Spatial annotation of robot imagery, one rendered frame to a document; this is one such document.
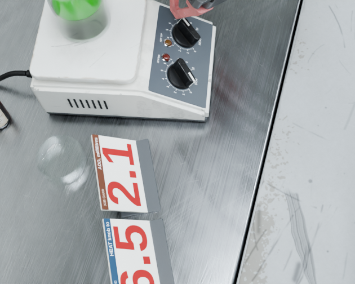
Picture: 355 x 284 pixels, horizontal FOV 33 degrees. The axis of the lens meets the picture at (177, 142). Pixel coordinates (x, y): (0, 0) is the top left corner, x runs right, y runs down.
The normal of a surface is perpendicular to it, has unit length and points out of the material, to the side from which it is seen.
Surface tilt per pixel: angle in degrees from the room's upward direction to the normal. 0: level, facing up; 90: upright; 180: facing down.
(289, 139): 0
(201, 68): 30
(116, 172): 40
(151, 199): 0
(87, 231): 0
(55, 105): 90
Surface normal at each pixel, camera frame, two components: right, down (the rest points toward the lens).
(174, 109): -0.10, 0.91
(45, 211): -0.07, -0.42
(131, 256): 0.57, -0.45
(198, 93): 0.44, -0.33
